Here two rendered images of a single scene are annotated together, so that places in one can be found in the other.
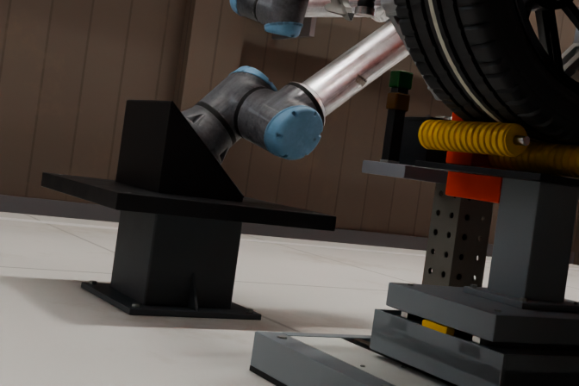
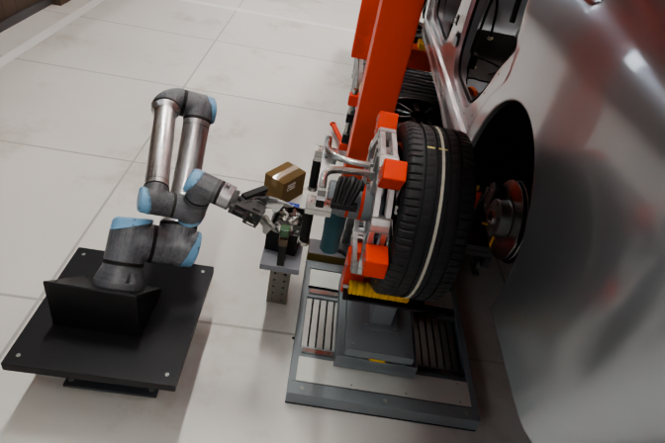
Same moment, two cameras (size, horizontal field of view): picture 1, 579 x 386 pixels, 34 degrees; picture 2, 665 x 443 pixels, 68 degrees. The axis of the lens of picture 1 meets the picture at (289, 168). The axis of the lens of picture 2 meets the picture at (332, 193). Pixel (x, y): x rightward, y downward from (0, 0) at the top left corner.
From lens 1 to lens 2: 2.32 m
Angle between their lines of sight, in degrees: 69
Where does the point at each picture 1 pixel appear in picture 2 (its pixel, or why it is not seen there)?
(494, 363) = (412, 370)
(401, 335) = (356, 363)
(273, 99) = (177, 242)
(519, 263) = (389, 315)
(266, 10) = (185, 218)
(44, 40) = not seen: outside the picture
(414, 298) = (364, 353)
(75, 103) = not seen: outside the picture
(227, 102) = (139, 253)
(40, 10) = not seen: outside the picture
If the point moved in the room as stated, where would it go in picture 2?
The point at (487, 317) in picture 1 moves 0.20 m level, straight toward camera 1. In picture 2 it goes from (409, 360) to (447, 394)
